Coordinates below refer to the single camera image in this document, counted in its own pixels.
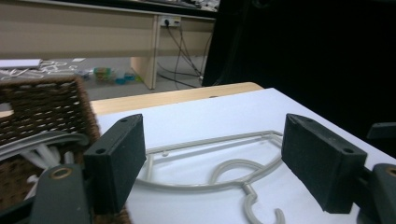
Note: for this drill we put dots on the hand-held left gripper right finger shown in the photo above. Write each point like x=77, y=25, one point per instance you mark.
x=323, y=161

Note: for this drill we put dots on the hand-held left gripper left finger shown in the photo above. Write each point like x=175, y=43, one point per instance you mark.
x=115, y=161

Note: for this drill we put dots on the light wooden table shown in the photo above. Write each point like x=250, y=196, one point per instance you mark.
x=162, y=98

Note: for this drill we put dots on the flat white board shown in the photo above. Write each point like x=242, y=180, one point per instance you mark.
x=18, y=63

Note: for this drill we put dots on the brown wicker basket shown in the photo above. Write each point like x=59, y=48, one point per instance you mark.
x=43, y=105

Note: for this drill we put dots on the colourful plastic toys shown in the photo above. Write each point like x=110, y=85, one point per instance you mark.
x=113, y=75

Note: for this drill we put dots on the black curtain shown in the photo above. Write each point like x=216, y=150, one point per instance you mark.
x=295, y=46

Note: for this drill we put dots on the white wall power outlet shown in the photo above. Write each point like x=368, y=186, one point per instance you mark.
x=170, y=20

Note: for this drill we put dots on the grey plastic clothes hanger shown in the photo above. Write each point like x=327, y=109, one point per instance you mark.
x=250, y=205
x=230, y=165
x=37, y=140

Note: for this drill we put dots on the beige wooden desk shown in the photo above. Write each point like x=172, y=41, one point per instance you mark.
x=77, y=34

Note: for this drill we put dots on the white table mat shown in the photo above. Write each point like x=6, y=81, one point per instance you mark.
x=218, y=115

